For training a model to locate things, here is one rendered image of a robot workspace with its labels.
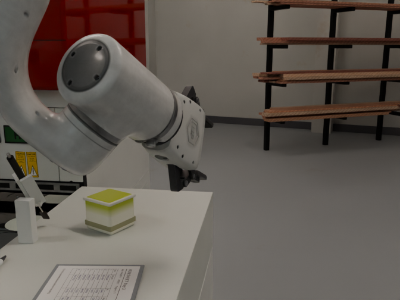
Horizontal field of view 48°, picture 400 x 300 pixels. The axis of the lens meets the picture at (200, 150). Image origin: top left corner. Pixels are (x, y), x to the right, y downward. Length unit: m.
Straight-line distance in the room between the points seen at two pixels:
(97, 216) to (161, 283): 0.24
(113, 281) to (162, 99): 0.32
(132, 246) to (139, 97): 0.40
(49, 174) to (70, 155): 0.73
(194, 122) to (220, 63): 7.21
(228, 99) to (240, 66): 0.60
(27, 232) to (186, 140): 0.39
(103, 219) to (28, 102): 0.42
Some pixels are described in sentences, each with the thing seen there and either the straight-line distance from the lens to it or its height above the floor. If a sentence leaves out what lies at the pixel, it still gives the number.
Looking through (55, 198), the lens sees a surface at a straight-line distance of 1.25.
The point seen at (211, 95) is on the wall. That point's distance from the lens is 7.97.
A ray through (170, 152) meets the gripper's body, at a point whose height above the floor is 1.18.
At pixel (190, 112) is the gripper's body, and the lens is 0.65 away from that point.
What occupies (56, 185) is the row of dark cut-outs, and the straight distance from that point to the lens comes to 1.25.
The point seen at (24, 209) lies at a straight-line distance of 0.89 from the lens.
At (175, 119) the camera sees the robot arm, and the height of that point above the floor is 1.23.
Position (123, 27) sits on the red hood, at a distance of 1.55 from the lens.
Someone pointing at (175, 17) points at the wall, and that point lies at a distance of 8.22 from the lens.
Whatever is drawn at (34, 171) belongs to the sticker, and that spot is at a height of 1.00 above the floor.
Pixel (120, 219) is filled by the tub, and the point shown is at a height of 0.99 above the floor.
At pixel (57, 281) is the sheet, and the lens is 0.76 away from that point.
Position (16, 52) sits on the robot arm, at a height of 1.32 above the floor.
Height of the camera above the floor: 1.32
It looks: 13 degrees down
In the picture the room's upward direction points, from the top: straight up
